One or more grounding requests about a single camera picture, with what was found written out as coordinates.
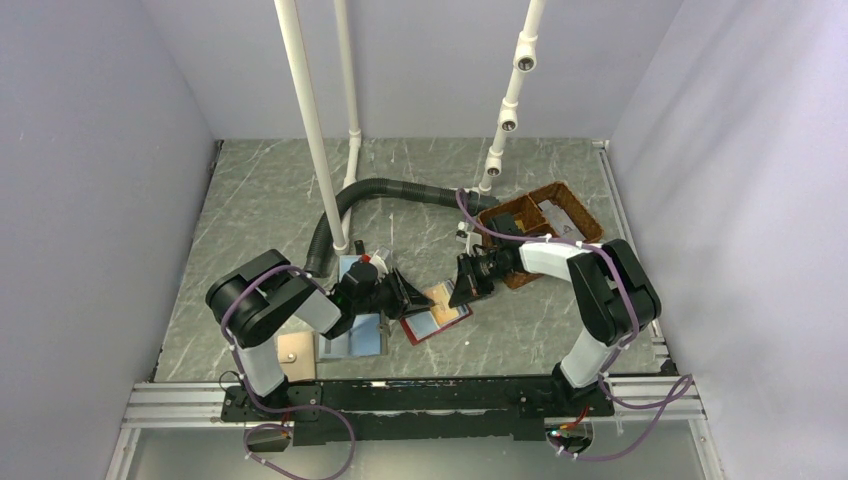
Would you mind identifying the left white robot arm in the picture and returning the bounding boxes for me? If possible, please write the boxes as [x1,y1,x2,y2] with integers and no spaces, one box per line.
[205,249,434,420]

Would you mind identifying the brown wicker divided basket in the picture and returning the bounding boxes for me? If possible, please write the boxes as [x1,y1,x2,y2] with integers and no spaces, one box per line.
[476,181,605,290]

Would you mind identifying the blue card holder orange card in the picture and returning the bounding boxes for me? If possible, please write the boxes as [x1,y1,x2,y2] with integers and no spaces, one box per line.
[339,255,378,287]

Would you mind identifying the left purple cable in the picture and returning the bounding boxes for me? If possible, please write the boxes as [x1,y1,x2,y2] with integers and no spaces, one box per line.
[219,264,333,412]

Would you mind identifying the gold VIP card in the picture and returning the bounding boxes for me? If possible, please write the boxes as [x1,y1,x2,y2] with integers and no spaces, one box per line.
[424,281,453,312]

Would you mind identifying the black corrugated hose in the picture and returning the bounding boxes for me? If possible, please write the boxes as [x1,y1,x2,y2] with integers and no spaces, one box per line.
[301,177,501,278]

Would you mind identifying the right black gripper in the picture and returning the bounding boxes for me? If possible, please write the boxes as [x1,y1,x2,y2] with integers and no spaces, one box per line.
[449,252,513,309]

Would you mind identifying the open blue grey card holder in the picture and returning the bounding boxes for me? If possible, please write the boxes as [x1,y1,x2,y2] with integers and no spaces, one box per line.
[316,314,387,362]

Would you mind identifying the white front pole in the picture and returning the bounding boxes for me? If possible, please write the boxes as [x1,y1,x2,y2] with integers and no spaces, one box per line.
[274,0,348,253]

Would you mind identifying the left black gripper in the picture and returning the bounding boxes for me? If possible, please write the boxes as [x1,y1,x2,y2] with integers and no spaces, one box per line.
[354,267,435,320]

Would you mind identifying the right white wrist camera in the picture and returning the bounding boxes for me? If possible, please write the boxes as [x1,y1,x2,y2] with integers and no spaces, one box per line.
[455,221,482,249]

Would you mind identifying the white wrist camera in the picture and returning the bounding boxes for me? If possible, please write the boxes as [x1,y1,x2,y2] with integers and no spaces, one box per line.
[360,247,392,275]
[455,221,482,249]

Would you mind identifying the silver cards in basket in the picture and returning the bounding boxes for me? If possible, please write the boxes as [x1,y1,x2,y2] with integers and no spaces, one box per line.
[538,200,585,241]

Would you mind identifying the red leather card holder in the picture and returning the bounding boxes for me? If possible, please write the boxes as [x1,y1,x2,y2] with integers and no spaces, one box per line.
[400,280,473,345]

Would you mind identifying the white rear pole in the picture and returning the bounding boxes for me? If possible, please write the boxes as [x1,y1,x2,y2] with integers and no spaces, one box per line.
[331,0,363,191]

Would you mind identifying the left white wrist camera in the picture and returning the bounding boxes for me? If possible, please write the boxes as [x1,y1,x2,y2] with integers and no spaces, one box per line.
[360,247,392,275]

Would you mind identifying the white pole with fittings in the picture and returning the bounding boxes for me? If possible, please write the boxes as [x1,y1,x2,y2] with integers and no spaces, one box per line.
[478,0,547,193]

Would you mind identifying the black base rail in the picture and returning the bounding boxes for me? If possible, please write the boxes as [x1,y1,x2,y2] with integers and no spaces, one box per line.
[220,375,615,446]

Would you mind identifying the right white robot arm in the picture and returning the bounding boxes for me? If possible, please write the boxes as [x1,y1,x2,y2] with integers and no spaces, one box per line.
[449,213,662,415]

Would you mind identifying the beige snap card holder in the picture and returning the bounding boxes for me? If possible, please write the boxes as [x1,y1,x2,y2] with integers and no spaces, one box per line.
[276,331,317,383]

